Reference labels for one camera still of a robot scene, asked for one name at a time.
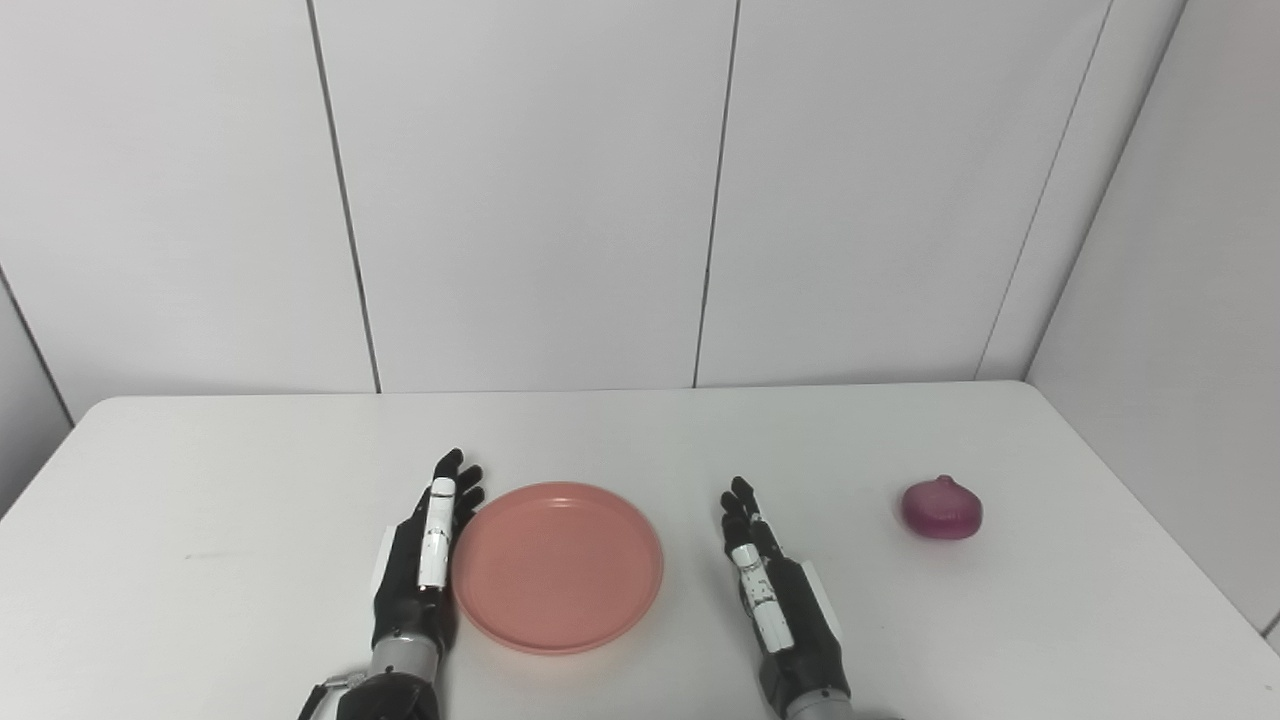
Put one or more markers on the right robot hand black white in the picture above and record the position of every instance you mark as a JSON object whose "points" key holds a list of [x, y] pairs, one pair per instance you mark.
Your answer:
{"points": [[775, 610]]}

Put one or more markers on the pink round plate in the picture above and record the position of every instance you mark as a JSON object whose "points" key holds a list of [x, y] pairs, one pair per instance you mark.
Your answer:
{"points": [[557, 567]]}

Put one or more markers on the purple red onion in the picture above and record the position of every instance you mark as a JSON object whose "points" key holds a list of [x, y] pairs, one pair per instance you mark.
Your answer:
{"points": [[941, 508]]}

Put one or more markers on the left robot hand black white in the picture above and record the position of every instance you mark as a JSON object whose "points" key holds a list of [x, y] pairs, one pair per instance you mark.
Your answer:
{"points": [[425, 550]]}

